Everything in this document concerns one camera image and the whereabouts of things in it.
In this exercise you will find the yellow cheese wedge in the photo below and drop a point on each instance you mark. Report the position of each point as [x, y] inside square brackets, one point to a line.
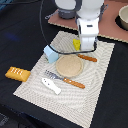
[76, 44]

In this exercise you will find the knife with orange handle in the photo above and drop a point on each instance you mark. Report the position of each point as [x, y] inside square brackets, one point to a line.
[87, 58]

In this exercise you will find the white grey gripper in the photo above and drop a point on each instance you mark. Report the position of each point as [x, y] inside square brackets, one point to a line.
[88, 31]

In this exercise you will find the woven beige placemat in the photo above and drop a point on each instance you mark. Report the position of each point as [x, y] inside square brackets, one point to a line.
[74, 104]

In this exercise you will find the grey saucepan with handle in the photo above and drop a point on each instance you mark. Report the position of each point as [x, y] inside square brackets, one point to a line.
[64, 14]

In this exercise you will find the orange bread loaf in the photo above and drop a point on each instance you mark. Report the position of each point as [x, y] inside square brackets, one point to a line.
[18, 74]

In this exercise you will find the beige bowl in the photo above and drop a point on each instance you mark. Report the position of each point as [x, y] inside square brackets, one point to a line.
[123, 14]

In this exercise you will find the fork with orange handle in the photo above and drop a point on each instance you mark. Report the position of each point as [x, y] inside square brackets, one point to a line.
[54, 76]

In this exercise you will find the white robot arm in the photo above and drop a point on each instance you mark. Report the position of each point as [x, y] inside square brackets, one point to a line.
[88, 12]

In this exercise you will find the round wooden plate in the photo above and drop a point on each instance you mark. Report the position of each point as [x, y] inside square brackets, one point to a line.
[69, 65]

